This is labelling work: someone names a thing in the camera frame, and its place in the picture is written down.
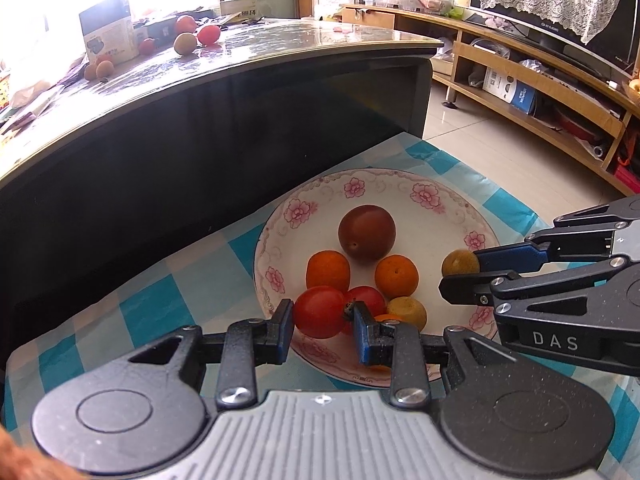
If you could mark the large dark red tomato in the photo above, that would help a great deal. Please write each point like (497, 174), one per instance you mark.
(366, 232)

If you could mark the pale yellow apple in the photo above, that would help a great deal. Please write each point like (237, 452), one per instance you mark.
(184, 43)

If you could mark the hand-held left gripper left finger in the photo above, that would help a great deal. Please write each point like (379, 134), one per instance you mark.
(286, 329)

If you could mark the small brown fruit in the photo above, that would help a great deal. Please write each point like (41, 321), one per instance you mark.
(90, 71)
(105, 68)

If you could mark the small yellow-green citrus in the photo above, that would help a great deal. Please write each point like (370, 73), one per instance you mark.
(407, 311)

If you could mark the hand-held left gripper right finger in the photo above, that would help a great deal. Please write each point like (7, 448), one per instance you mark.
(361, 341)

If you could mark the pink apple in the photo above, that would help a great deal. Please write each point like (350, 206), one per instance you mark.
(186, 24)

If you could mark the green-brown round fruit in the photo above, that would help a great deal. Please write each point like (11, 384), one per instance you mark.
(457, 262)

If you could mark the white blue cardboard box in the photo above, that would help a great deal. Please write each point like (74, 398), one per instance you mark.
(510, 90)

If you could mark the small red fruit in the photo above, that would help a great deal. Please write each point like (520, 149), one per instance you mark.
(146, 46)

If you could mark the wooden television stand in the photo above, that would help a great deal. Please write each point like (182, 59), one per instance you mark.
(480, 55)

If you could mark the red apple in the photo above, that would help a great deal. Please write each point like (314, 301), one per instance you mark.
(208, 34)

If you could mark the white floral plate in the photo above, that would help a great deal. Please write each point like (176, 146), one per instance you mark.
(425, 230)

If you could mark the dark glass-topped coffee table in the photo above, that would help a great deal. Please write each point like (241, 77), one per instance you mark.
(200, 135)

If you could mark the person's left forearm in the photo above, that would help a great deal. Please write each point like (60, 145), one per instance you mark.
(25, 460)

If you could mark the grey white carton box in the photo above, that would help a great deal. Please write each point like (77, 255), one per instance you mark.
(110, 30)

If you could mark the black television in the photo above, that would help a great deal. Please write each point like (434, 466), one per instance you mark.
(550, 45)

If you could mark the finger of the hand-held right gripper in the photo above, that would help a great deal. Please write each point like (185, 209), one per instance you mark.
(500, 257)
(465, 290)

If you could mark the blue white checkered tablecloth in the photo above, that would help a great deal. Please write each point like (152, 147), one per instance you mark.
(175, 290)

